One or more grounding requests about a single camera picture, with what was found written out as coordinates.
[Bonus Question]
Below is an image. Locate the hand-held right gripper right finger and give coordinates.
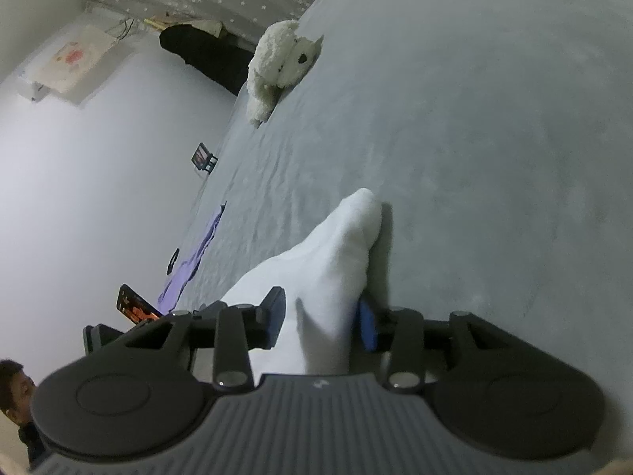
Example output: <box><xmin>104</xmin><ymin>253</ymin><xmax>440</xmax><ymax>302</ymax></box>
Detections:
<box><xmin>360</xmin><ymin>299</ymin><xmax>510</xmax><ymax>391</ymax></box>

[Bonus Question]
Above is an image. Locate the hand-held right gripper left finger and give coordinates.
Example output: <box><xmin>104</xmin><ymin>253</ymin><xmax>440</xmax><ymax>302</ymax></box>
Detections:
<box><xmin>123</xmin><ymin>287</ymin><xmax>286</xmax><ymax>390</ymax></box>

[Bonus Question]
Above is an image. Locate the white long-sleeved shirt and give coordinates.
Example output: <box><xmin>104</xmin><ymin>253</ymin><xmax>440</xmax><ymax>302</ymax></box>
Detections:
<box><xmin>195</xmin><ymin>188</ymin><xmax>384</xmax><ymax>377</ymax></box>

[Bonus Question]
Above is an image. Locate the black smartphone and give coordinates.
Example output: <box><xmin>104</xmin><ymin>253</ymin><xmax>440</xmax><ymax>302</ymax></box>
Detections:
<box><xmin>116</xmin><ymin>283</ymin><xmax>164</xmax><ymax>327</ymax></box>

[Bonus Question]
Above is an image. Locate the purple cloth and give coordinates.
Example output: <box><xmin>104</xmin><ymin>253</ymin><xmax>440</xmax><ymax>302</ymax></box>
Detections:
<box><xmin>157</xmin><ymin>200</ymin><xmax>228</xmax><ymax>310</ymax></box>

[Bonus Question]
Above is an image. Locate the white plush dog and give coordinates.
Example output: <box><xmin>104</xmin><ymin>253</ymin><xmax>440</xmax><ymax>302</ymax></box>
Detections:
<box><xmin>246</xmin><ymin>20</ymin><xmax>324</xmax><ymax>127</ymax></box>

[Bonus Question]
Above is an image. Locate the black hanging coat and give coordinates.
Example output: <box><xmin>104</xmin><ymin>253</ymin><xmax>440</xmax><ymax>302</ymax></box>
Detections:
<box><xmin>159</xmin><ymin>24</ymin><xmax>258</xmax><ymax>97</ymax></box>

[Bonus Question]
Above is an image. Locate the cream hanging garment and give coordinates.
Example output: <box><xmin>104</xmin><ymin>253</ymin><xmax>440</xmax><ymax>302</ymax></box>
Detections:
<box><xmin>195</xmin><ymin>19</ymin><xmax>228</xmax><ymax>38</ymax></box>

